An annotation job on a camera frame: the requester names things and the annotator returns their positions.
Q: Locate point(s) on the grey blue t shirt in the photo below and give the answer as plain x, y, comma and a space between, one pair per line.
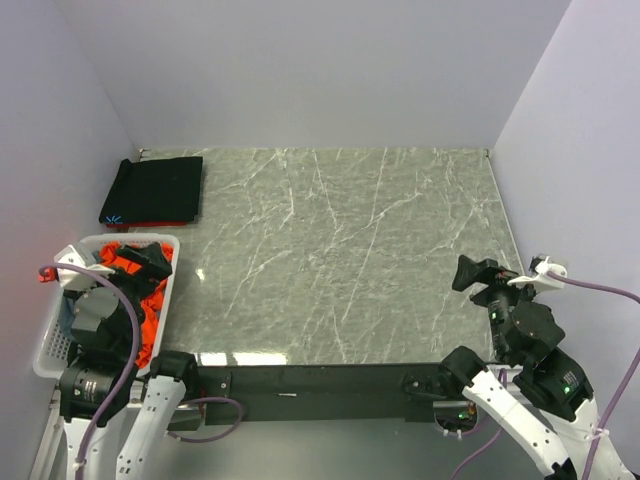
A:
66, 315

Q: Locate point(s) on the orange t shirt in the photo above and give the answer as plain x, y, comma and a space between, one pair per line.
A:
149, 306

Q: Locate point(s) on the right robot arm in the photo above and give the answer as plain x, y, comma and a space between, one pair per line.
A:
555, 419

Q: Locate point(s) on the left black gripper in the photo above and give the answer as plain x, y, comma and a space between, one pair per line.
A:
154, 266

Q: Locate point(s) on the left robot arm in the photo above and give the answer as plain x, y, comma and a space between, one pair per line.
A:
117, 395

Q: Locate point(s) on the black t shirt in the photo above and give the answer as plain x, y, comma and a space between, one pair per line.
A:
157, 191

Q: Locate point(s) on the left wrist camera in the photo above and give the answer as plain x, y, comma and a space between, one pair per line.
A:
83, 276

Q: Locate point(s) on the folded red t shirt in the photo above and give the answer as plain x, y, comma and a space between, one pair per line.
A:
153, 224

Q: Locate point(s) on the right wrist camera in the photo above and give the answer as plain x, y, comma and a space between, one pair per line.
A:
545, 275

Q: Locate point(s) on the white plastic laundry basket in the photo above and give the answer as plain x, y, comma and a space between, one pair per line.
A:
51, 358

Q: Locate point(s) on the aluminium frame rail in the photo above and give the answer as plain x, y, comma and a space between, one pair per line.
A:
51, 438

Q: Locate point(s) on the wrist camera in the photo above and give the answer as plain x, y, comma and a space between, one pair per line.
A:
83, 276
545, 275

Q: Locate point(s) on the black base beam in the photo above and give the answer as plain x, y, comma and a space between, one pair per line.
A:
329, 392

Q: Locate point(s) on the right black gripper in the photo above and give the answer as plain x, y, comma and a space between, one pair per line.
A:
485, 270

